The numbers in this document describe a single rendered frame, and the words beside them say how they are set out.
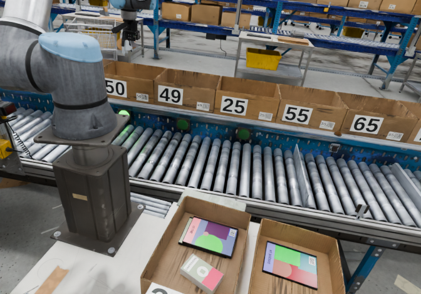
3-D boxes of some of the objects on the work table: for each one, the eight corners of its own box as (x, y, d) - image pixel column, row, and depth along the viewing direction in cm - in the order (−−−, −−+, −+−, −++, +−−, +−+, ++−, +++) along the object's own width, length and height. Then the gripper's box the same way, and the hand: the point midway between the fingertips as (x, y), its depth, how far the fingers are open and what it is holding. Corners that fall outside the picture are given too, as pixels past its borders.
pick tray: (139, 296, 85) (138, 278, 80) (183, 211, 117) (185, 194, 112) (226, 329, 79) (230, 311, 74) (247, 230, 112) (252, 213, 107)
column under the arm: (113, 257, 96) (103, 187, 79) (50, 238, 100) (27, 167, 83) (146, 207, 118) (143, 143, 101) (93, 192, 122) (82, 129, 105)
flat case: (316, 291, 91) (317, 289, 91) (261, 272, 96) (262, 269, 95) (316, 257, 103) (316, 255, 102) (266, 242, 107) (267, 239, 106)
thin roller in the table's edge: (116, 190, 127) (116, 187, 126) (171, 205, 123) (171, 202, 122) (114, 193, 126) (113, 190, 124) (170, 208, 121) (170, 204, 120)
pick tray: (240, 336, 78) (245, 318, 73) (257, 234, 111) (261, 216, 106) (342, 373, 73) (356, 357, 68) (328, 254, 105) (337, 237, 100)
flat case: (230, 259, 97) (231, 256, 97) (181, 244, 101) (181, 241, 100) (238, 231, 109) (238, 228, 108) (193, 217, 112) (193, 215, 112)
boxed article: (211, 297, 87) (212, 291, 85) (180, 274, 92) (180, 267, 90) (222, 280, 92) (223, 274, 90) (192, 259, 97) (192, 252, 96)
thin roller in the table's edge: (113, 194, 125) (113, 190, 124) (170, 209, 120) (170, 205, 119) (111, 197, 123) (110, 194, 122) (168, 212, 119) (168, 209, 118)
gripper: (131, 22, 152) (132, 58, 162) (142, 18, 166) (142, 52, 177) (116, 19, 152) (118, 56, 163) (128, 16, 167) (129, 50, 177)
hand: (126, 52), depth 170 cm, fingers open, 10 cm apart
